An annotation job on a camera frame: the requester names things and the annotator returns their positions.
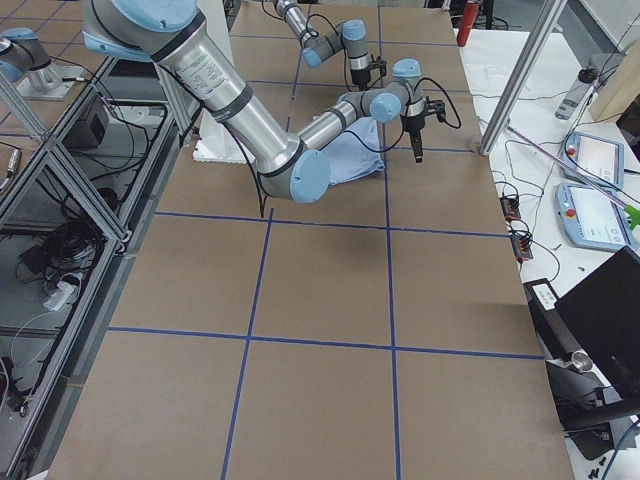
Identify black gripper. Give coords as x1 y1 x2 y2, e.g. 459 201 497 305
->
402 112 426 163
350 68 372 91

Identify light blue t-shirt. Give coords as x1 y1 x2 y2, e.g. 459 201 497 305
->
322 117 385 186

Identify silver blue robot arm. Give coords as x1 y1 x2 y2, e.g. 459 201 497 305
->
272 1 387 91
82 1 427 203

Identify orange black connector board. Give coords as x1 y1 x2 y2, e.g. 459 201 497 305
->
499 195 522 222

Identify red cylinder bottle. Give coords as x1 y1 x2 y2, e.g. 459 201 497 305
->
456 0 480 47

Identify upper teach pendant tablet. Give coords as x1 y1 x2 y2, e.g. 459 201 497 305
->
561 132 624 189

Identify teach pendant tablet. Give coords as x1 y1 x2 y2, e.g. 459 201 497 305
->
555 183 637 252
561 132 624 189

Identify lower teach pendant tablet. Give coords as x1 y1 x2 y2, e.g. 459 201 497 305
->
555 183 637 252

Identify reacher grabber stick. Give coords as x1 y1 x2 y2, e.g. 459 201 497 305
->
505 125 639 230

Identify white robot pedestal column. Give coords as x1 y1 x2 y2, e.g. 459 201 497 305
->
193 0 244 163

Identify aluminium frame post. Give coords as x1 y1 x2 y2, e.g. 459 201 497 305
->
479 0 567 156

